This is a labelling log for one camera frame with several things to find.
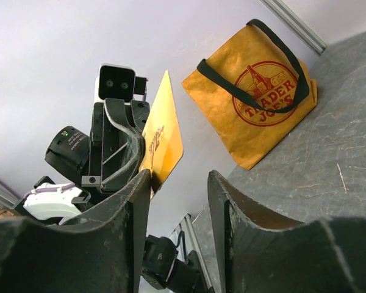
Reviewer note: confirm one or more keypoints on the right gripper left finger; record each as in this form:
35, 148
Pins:
100, 250

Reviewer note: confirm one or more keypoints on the aluminium frame profile rail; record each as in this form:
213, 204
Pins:
296, 24

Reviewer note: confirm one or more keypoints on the yellow paper tote bag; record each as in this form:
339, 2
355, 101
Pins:
253, 90

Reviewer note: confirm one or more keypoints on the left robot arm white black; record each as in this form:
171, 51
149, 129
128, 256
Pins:
55, 204

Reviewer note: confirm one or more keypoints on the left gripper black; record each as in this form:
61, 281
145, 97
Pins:
107, 158

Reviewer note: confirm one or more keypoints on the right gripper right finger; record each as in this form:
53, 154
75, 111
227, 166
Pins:
260, 250

